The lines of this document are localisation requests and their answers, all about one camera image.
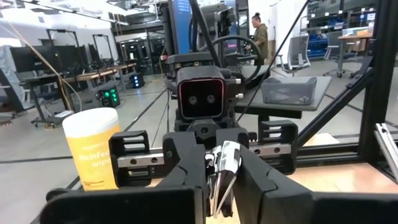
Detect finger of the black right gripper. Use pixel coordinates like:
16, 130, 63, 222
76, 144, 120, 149
109, 130, 162, 188
258, 119, 299, 175

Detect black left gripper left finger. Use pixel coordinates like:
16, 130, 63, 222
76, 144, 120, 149
39, 132, 208, 224

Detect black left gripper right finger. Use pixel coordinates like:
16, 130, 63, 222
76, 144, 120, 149
217, 127, 398, 224

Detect yellow disinfecting wipes canister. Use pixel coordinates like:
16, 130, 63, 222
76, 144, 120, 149
61, 107, 121, 192

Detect grey plastic bin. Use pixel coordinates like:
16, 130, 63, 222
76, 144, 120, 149
260, 76, 318, 106

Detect computer with green lights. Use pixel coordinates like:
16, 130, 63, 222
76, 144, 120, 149
98, 86, 122, 109

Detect box with blue lights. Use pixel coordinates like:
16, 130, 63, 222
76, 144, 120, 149
129, 73, 145, 89

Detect long wooden workbench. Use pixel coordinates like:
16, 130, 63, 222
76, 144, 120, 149
18, 62, 137, 128

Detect silver aluminium extrusion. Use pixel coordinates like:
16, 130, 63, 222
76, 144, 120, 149
374, 122, 398, 185

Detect grey mesh office chair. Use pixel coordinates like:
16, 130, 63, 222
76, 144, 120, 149
275, 35, 312, 77

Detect person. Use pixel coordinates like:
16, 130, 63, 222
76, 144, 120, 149
245, 11, 270, 67

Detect blue lit display panel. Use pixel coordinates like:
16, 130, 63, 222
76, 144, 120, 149
172, 0, 193, 55

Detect blue storage bins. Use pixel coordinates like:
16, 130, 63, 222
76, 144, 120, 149
306, 33, 330, 59

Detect wooden office desk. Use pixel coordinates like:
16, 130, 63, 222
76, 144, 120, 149
337, 29, 376, 78

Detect row of dark monitors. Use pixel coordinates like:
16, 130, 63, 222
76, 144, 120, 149
9, 45, 90, 74

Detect black frame horizontal bar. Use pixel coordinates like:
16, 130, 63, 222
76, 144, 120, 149
295, 144, 374, 167

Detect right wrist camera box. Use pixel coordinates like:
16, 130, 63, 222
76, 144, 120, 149
176, 66, 227, 121

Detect black frame diagonal brace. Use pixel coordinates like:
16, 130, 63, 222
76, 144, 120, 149
297, 67, 374, 147

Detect thin black diagonal cable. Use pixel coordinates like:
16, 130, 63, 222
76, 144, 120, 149
236, 0, 310, 122

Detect black looped camera cable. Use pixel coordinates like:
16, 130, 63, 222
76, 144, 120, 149
198, 34, 264, 86

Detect black frame upright post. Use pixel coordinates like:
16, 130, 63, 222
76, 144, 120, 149
357, 0, 398, 164

